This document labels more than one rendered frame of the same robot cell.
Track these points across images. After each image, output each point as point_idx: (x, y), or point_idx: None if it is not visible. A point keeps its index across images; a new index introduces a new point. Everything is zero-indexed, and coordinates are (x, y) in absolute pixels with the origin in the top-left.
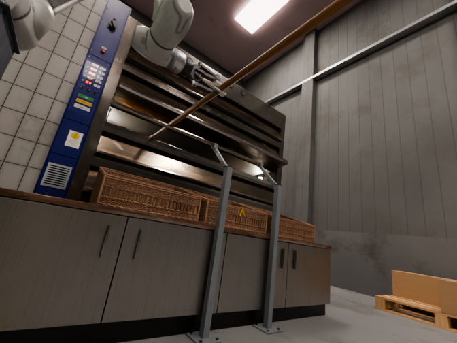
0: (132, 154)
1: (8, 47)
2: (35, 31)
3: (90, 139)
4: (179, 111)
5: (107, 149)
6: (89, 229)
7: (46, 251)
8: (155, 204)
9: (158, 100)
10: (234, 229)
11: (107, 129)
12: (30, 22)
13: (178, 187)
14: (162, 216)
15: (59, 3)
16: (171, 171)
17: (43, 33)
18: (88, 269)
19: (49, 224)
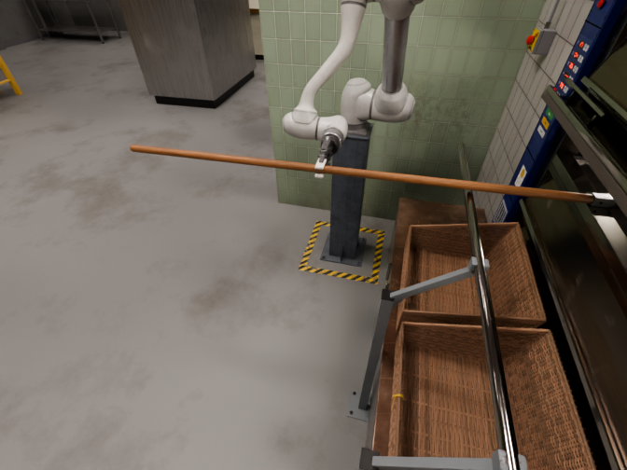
0: (550, 220)
1: (356, 142)
2: (385, 114)
3: (536, 180)
4: (588, 147)
5: (536, 200)
6: (392, 258)
7: (391, 255)
8: (403, 276)
9: (570, 116)
10: (379, 387)
11: (550, 168)
12: (376, 114)
13: (518, 317)
14: (390, 286)
15: (385, 86)
16: (564, 288)
17: (392, 110)
18: (387, 282)
19: (394, 241)
